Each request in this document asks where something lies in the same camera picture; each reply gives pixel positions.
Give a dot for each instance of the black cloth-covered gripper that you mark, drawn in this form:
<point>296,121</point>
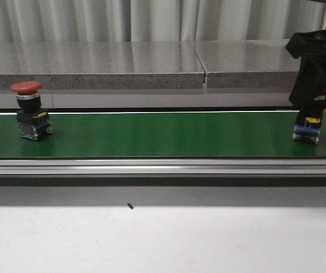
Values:
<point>309,92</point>

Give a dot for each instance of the push button with blue base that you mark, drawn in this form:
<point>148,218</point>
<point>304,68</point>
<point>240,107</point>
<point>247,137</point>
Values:
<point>307,129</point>

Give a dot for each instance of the red mushroom push button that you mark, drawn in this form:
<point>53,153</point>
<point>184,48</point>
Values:
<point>33,120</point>

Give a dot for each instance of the grey stone countertop right slab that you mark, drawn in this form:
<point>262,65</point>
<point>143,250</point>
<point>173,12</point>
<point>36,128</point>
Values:
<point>247,64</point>

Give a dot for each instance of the grey stone countertop slab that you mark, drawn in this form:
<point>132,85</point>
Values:
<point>101,65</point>
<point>247,64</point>

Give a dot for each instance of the green conveyor belt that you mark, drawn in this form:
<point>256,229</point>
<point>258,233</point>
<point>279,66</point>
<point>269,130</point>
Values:
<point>164,135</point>

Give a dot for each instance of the white cabinet front panel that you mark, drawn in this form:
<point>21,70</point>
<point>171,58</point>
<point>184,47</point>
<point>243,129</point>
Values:
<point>160,98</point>

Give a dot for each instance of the grey stone countertop left slab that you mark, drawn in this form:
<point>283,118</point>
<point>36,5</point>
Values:
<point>101,65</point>

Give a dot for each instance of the aluminium conveyor frame rail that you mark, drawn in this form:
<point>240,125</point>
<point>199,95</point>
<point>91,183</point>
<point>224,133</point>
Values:
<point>164,167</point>

